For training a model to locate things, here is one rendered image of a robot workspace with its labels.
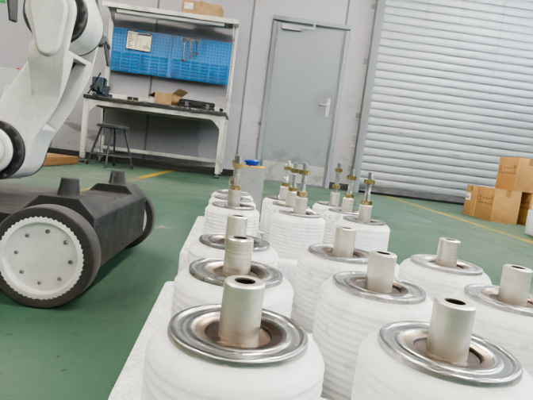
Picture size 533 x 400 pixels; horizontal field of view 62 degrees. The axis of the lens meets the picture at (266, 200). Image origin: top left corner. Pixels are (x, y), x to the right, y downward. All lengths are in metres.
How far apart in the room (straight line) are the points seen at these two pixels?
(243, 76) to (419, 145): 2.48
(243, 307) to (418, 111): 6.07
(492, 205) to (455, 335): 4.20
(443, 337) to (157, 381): 0.15
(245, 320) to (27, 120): 1.02
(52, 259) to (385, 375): 0.79
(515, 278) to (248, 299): 0.26
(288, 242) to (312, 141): 5.23
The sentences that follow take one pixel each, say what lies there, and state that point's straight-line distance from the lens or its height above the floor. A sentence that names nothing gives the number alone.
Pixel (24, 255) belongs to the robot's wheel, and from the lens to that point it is 0.98.
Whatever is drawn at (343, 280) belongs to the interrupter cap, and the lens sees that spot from 0.38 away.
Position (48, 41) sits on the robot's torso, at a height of 0.54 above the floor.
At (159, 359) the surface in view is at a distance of 0.23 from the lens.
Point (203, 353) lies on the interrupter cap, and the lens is 0.22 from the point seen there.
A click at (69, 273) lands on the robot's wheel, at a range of 0.96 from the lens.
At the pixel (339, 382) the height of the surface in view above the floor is 0.19.
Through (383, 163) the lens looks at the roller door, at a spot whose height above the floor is 0.43.
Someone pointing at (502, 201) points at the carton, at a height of 0.19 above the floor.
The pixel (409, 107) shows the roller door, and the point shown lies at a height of 1.18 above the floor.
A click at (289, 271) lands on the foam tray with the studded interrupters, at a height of 0.17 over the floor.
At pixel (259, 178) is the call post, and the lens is 1.15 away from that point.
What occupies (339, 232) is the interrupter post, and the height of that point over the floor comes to 0.28.
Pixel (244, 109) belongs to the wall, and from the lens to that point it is 5.93.
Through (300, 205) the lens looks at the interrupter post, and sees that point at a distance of 0.78.
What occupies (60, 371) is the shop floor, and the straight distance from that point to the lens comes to 0.76.
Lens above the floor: 0.35
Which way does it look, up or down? 6 degrees down
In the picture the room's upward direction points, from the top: 7 degrees clockwise
